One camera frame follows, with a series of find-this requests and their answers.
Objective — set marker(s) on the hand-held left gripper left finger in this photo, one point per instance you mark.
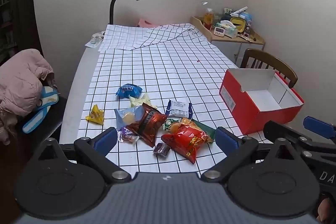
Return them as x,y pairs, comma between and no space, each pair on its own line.
105,141

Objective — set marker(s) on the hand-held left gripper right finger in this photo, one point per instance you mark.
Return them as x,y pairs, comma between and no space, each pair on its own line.
225,141

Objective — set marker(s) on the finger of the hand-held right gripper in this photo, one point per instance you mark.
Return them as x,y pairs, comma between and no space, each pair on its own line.
286,132
319,128

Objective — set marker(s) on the small purple snack packet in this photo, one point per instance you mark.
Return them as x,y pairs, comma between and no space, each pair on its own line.
127,134

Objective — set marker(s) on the red cardboard box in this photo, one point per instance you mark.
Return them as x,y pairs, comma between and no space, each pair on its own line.
262,119

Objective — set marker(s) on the yellow triangular snack packet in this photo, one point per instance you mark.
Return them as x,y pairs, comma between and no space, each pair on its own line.
95,116

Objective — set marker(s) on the light blue pastry packet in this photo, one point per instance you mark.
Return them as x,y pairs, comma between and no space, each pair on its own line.
126,116

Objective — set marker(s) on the red chips bag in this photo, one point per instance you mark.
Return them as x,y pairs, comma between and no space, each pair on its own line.
186,140

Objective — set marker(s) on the dark red snack packet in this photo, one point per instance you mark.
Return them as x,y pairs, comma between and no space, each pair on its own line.
152,124

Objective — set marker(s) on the pale yellow snack packet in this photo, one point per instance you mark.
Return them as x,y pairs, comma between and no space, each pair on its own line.
139,101

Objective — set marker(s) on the dark purple candy packet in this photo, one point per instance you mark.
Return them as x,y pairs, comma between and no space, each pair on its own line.
161,149

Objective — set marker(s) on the white and blue snack packet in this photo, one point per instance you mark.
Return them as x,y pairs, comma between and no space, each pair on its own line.
178,107

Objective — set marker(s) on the small green label packet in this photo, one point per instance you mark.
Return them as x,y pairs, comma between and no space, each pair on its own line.
168,124

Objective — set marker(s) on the person's right hand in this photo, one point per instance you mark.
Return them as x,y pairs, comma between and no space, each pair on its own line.
326,211

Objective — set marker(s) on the dark chair seat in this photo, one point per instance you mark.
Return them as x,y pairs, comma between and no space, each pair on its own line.
56,113

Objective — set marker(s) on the brown wooden chair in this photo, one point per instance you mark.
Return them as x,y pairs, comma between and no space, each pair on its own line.
262,54

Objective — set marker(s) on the white checked tablecloth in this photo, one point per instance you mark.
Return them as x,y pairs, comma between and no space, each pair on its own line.
170,69

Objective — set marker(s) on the wooden corner cabinet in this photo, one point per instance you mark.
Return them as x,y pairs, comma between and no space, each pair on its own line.
227,47

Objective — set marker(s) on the plastic-wrapped item by lamp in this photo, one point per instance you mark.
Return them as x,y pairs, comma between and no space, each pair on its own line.
93,41

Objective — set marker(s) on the pink padded jacket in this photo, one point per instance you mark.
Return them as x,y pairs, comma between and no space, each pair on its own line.
21,82

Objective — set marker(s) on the white kitchen timer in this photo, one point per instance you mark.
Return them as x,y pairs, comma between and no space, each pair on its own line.
219,31

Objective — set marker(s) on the white tissue box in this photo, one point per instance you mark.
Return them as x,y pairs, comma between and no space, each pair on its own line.
231,29

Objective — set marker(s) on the yellow tissue case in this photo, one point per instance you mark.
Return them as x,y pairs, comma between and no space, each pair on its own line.
237,23

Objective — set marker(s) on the orange drink bottle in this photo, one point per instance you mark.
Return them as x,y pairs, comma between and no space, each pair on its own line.
208,19

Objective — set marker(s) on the pink cloth item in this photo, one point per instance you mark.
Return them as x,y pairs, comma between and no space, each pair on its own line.
144,22

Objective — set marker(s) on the white tube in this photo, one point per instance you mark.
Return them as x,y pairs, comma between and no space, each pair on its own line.
239,11

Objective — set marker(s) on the dark bookshelf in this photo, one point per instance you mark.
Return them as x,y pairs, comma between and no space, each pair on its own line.
8,3

